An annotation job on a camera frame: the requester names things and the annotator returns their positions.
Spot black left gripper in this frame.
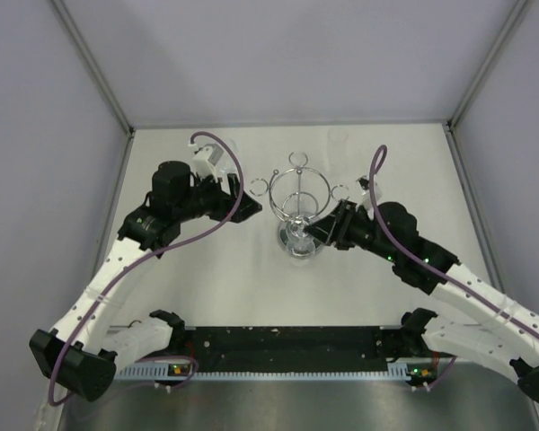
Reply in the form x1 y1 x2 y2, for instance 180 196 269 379
174 170 261 224

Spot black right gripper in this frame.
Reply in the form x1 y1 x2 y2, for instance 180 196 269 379
304 199 399 263

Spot chrome wire wine glass rack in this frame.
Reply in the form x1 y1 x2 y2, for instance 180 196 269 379
249 152 350 258

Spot clear removed champagne glass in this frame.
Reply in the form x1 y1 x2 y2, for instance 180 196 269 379
326 128 349 179

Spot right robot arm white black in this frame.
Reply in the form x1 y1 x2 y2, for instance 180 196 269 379
305 201 539 403

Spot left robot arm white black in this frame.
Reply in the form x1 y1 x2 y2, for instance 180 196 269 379
29 161 261 407

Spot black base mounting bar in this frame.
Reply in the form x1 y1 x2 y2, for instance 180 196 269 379
172 326 411 374

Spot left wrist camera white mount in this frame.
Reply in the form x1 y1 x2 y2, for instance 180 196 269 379
189 143 224 181

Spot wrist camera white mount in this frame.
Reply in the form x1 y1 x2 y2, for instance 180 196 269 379
356 175 383 211
189 143 224 181

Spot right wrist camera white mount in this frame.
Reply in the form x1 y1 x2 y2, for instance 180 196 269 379
356 175 383 211

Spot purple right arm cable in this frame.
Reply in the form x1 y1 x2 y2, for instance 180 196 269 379
367 144 539 351

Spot white slotted cable duct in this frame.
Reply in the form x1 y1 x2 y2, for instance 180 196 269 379
114 363 429 383

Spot left aluminium frame post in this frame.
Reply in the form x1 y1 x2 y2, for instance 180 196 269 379
48 0 134 136

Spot aluminium frame post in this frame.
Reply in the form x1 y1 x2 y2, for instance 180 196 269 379
48 0 134 136
444 0 534 133

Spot right aluminium frame post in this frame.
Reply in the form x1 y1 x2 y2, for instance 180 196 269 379
444 0 534 133

